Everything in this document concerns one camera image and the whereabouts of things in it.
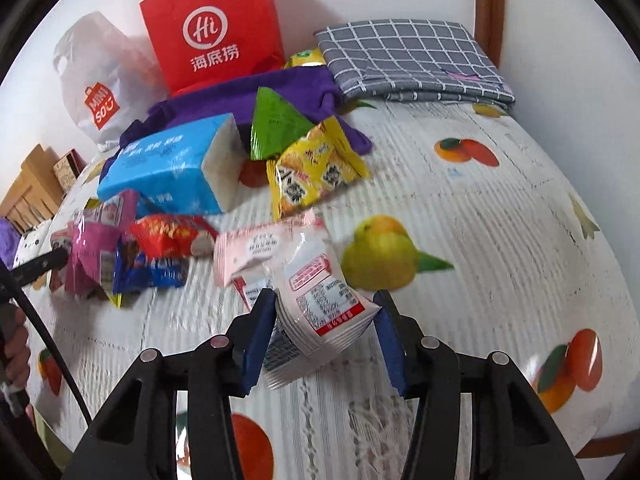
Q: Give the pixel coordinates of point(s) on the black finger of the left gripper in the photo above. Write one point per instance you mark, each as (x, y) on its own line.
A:
(29, 272)

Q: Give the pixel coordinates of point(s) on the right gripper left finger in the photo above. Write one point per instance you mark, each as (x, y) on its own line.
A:
(133, 434)

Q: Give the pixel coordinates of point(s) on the magenta pink snack bag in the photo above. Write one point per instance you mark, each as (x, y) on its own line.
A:
(91, 240)

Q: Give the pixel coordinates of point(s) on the pale pink snack packet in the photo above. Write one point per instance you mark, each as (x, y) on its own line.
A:
(238, 250)

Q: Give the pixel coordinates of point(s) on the white red snack packet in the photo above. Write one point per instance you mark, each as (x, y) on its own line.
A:
(318, 314)

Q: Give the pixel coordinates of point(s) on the green snack packet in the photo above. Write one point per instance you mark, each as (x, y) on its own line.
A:
(276, 125)

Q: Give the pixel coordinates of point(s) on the yellow snack packet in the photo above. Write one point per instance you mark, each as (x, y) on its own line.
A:
(312, 168)

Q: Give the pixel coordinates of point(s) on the left hand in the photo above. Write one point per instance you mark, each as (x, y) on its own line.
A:
(17, 352)

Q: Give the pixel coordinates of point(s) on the wooden side table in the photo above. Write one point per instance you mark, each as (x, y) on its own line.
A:
(35, 195)

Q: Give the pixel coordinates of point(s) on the blue snack packet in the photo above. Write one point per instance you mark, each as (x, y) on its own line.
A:
(134, 271)

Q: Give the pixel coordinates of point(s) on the brown patterned box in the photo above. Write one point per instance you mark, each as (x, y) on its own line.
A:
(67, 170)

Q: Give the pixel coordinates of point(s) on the fruit print tablecloth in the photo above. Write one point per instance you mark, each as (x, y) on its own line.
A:
(522, 278)

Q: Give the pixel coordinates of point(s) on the blue tissue pack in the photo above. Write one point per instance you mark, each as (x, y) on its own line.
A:
(193, 168)

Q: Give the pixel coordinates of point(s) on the white Miniso plastic bag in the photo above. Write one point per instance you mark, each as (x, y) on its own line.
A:
(106, 81)

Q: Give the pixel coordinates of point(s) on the red paper bag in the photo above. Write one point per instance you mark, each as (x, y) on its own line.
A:
(202, 42)

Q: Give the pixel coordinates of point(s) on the purple towel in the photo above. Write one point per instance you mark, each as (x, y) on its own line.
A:
(311, 90)

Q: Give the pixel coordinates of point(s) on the yellow packet behind towel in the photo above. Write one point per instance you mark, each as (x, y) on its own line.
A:
(306, 58)

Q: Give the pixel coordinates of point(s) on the grey checked folded cloth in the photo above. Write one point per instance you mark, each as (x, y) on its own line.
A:
(406, 60)

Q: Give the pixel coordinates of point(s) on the brown wooden door frame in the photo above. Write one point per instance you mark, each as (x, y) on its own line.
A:
(488, 27)

